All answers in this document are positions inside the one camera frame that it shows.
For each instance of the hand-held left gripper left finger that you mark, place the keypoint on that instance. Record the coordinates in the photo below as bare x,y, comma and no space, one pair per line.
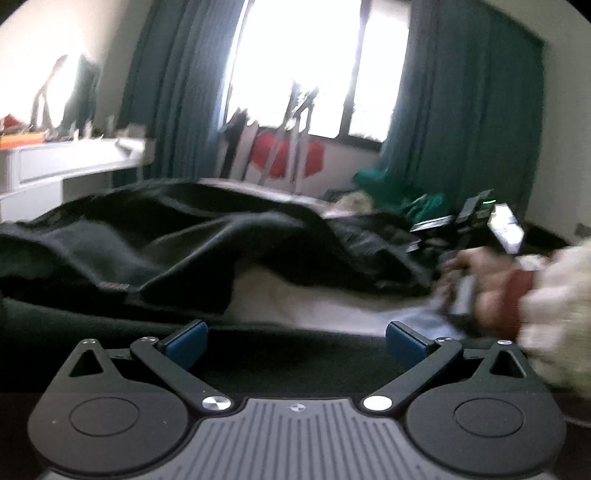
187,344

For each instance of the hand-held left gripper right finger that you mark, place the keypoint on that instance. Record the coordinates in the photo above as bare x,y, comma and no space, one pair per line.
406,346

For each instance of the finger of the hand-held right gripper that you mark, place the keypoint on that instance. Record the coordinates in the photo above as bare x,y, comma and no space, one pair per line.
431,224

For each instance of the black pants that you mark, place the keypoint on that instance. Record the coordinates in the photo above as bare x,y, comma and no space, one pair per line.
161,240

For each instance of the person's right hand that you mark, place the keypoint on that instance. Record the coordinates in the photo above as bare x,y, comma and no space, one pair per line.
489,277

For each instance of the green cloth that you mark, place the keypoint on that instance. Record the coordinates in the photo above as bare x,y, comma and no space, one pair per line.
392,191

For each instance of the cream cloth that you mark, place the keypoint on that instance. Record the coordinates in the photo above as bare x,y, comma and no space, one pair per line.
353,203

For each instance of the bed with pastel duvet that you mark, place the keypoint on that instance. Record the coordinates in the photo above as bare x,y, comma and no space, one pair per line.
323,304

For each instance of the teal curtain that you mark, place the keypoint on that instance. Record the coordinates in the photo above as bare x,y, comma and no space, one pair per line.
184,92
461,101

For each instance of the silver tripod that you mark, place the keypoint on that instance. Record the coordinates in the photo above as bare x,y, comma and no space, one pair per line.
295,138

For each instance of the black framed window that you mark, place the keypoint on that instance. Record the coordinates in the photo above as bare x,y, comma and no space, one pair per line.
314,60

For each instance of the black upright stand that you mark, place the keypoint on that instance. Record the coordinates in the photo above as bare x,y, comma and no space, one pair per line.
235,138

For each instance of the white dressing table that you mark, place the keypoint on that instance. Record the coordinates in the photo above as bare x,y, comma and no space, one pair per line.
69,166

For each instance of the orange box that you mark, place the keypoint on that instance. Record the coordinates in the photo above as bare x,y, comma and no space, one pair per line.
21,139

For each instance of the wavy framed vanity mirror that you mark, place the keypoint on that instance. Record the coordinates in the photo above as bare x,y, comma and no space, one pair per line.
78,92

